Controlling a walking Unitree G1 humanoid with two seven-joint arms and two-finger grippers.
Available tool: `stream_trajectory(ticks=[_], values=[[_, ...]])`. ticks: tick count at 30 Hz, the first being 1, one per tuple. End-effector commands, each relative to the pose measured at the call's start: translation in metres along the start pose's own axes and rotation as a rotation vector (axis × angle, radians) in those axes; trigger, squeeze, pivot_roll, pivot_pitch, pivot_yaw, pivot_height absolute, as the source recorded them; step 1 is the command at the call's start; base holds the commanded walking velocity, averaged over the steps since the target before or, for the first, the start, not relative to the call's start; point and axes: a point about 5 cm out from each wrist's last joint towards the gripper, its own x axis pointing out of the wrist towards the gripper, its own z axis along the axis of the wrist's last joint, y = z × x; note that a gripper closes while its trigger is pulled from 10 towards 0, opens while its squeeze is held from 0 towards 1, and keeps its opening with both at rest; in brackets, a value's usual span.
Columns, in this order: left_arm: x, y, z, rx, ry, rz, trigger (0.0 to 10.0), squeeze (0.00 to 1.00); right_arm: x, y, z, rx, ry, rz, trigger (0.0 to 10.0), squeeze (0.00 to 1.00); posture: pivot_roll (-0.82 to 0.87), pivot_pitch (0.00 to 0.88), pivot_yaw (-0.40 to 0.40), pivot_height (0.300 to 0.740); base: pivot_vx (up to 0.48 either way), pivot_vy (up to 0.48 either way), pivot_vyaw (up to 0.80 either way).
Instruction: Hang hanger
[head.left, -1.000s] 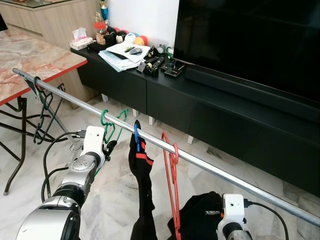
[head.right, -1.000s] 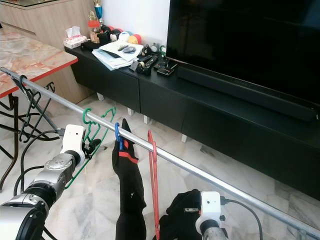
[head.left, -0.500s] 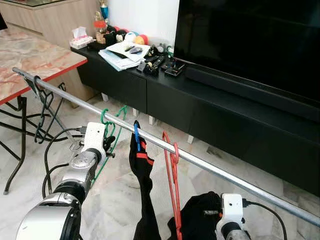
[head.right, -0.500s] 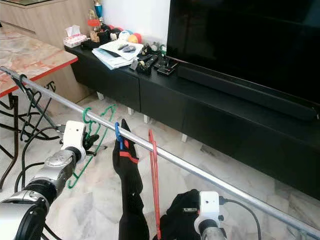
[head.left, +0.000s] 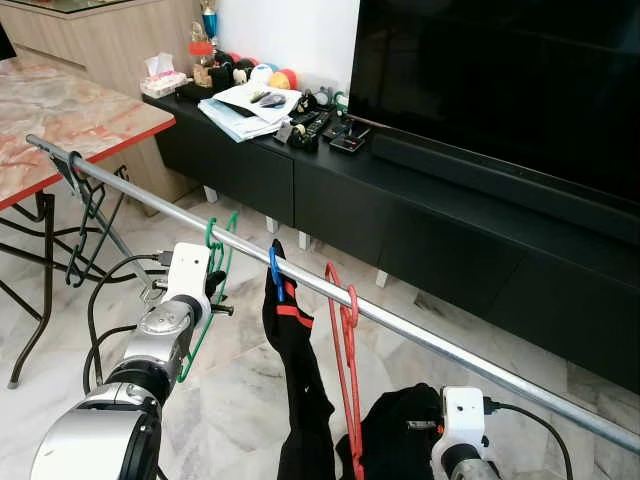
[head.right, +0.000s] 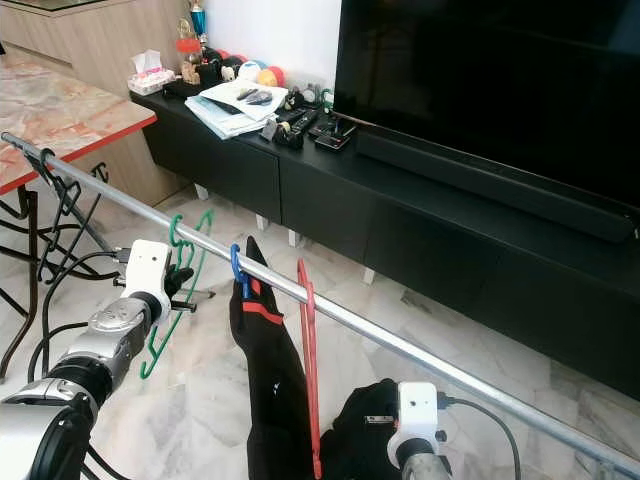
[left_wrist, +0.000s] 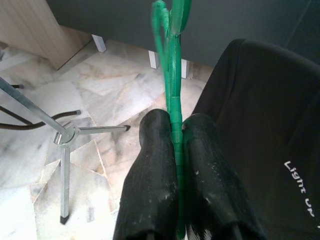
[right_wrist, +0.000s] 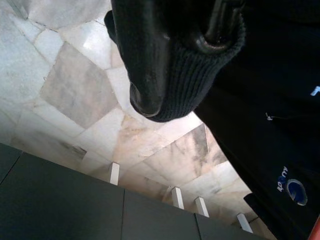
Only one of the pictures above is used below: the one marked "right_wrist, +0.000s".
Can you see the black sweatshirt ribbed collar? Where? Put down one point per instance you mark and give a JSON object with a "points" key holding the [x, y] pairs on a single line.
{"points": [[262, 100]]}

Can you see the black low tv console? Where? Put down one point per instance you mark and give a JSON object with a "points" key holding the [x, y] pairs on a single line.
{"points": [[75, 205]]}

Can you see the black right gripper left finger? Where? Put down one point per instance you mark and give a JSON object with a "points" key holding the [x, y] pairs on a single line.
{"points": [[147, 62]]}

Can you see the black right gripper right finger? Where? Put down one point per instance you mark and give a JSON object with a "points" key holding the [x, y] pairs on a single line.
{"points": [[220, 25]]}

